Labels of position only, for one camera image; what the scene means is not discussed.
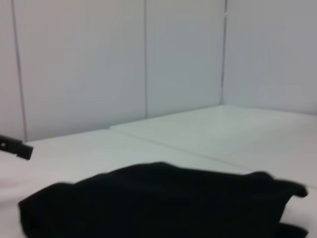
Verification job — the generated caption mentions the black shirt with FREE! print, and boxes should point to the black shirt with FREE! print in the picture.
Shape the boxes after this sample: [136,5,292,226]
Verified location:
[17,161,309,238]

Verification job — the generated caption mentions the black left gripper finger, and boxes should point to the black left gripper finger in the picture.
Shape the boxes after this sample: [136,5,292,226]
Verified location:
[0,134,34,161]

